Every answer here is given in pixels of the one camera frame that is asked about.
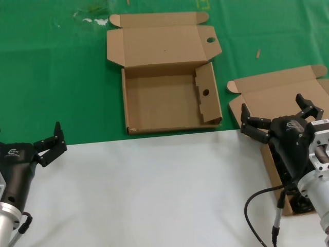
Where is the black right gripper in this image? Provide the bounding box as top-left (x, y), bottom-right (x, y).
top-left (240, 93), bottom-right (324, 181)

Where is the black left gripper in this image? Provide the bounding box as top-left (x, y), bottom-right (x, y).
top-left (0, 121), bottom-right (68, 211)

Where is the cardboard box with round holes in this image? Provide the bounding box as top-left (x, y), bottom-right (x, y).
top-left (106, 11), bottom-right (223, 136)

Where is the green table mat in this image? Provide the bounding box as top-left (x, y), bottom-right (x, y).
top-left (0, 0), bottom-right (329, 150)

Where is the open cardboard box of cords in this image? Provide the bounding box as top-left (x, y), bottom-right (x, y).
top-left (226, 64), bottom-right (329, 217)

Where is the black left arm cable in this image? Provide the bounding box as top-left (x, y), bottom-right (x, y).
top-left (7, 210), bottom-right (33, 247)

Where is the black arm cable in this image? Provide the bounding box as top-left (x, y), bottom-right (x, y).
top-left (7, 210), bottom-right (33, 247)
top-left (244, 177), bottom-right (296, 247)

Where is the pile of black power cords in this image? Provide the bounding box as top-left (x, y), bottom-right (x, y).
top-left (269, 144), bottom-right (317, 214)

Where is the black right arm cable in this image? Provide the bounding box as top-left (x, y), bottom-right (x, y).
top-left (244, 177), bottom-right (296, 247)

